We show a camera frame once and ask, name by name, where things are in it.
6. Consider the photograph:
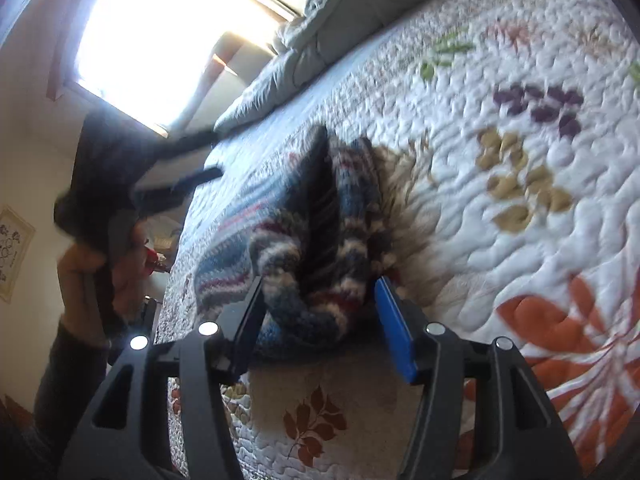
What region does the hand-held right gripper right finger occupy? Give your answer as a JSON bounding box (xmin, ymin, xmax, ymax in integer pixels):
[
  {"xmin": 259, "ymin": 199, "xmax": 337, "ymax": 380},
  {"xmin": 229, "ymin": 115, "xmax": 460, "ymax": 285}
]
[{"xmin": 374, "ymin": 275, "xmax": 583, "ymax": 480}]

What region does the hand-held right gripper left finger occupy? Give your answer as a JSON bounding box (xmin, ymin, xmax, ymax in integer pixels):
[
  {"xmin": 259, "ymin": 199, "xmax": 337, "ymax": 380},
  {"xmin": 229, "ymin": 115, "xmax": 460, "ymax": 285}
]
[{"xmin": 55, "ymin": 274, "xmax": 266, "ymax": 480}]

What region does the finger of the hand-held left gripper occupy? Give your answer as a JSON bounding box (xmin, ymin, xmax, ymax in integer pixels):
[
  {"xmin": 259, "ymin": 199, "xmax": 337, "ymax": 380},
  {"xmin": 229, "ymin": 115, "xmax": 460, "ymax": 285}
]
[
  {"xmin": 132, "ymin": 167, "xmax": 223, "ymax": 213},
  {"xmin": 142, "ymin": 127, "xmax": 217, "ymax": 173}
]

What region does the striped knitted sock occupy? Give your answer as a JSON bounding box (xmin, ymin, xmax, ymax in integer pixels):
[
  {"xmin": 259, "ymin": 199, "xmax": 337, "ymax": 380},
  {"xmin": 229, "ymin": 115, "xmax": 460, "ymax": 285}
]
[{"xmin": 192, "ymin": 180, "xmax": 313, "ymax": 318}]

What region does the knitted sock with dark inside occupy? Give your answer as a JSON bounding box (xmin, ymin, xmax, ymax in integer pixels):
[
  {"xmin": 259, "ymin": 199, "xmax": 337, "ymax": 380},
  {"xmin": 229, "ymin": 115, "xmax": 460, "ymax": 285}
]
[{"xmin": 247, "ymin": 127, "xmax": 396, "ymax": 361}]

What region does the person's left forearm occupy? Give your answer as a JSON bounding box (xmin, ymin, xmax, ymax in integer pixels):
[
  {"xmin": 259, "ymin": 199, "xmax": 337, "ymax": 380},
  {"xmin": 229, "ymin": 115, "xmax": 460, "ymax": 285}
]
[{"xmin": 32, "ymin": 317, "xmax": 113, "ymax": 443}]

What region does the person's left hand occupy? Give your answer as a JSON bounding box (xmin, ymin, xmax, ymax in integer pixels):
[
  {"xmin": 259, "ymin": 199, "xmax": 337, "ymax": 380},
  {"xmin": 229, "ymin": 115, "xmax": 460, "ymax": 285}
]
[{"xmin": 56, "ymin": 220, "xmax": 148, "ymax": 328}]

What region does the red object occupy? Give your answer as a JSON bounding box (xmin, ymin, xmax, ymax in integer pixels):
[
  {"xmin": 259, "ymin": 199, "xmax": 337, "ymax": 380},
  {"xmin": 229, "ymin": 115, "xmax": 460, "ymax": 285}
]
[{"xmin": 142, "ymin": 244, "xmax": 170, "ymax": 277}]

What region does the bright window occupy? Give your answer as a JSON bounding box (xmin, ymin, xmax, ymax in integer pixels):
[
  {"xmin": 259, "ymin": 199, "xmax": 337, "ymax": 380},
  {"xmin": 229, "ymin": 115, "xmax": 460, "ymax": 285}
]
[{"xmin": 72, "ymin": 0, "xmax": 333, "ymax": 133}]

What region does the grey comforter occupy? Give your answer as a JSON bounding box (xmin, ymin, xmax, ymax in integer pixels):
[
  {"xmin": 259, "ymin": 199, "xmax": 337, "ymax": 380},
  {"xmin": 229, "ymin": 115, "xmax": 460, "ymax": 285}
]
[{"xmin": 214, "ymin": 0, "xmax": 468, "ymax": 136}]

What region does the floral quilted bedspread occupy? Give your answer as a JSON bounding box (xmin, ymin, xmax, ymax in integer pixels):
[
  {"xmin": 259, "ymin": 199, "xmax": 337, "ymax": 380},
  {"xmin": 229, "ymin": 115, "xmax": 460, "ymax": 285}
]
[{"xmin": 150, "ymin": 0, "xmax": 640, "ymax": 480}]

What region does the framed wall picture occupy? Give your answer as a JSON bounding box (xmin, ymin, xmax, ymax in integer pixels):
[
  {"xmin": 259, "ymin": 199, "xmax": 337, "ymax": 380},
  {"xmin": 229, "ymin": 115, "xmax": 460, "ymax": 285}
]
[{"xmin": 0, "ymin": 204, "xmax": 37, "ymax": 305}]

